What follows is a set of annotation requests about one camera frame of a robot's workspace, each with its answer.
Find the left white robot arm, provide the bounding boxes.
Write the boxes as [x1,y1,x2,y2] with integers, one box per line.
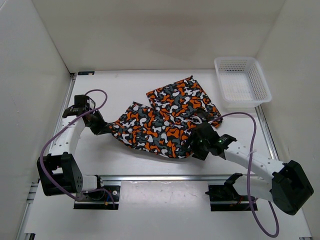
[37,94,111,200]

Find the white plastic basket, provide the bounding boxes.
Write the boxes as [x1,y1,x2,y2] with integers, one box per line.
[214,56,272,110]

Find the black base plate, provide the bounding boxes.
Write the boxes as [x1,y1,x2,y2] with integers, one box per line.
[73,181,121,211]
[205,185,251,212]

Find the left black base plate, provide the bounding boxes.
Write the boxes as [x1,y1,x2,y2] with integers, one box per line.
[73,181,121,211]

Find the purple cable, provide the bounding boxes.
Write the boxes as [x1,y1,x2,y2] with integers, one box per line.
[41,89,116,210]
[211,111,280,238]

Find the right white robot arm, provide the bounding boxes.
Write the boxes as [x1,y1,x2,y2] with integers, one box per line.
[183,122,314,216]

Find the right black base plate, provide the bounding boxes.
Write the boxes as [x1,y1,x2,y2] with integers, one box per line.
[205,185,251,212]

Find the orange camouflage shorts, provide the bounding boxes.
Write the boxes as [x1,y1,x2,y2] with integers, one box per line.
[107,76,223,159]

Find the aluminium front rail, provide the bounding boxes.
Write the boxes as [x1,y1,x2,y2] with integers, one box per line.
[99,174,283,182]

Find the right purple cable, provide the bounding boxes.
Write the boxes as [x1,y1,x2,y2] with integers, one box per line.
[211,111,280,238]

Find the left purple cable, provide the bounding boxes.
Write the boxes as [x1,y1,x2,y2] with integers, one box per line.
[41,89,116,210]

